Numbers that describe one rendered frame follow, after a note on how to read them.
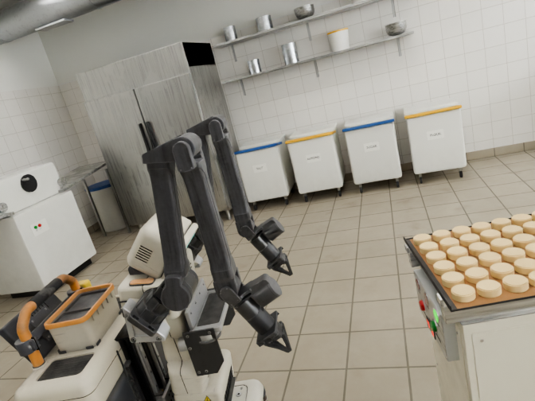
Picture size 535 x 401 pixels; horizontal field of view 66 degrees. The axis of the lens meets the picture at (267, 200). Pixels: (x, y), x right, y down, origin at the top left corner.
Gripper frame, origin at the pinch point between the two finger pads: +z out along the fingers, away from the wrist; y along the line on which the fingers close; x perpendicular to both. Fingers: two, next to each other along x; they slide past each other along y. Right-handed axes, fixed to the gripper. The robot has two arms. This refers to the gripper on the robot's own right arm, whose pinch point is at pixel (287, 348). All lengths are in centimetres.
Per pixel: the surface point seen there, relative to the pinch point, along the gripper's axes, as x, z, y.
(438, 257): -46.8, 5.8, 6.6
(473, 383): -34.9, 28.2, -11.3
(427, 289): -39.4, 11.5, 5.6
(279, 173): 35, 19, 366
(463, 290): -46.7, 5.9, -10.8
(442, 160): -110, 111, 333
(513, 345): -48, 24, -12
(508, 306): -52, 16, -11
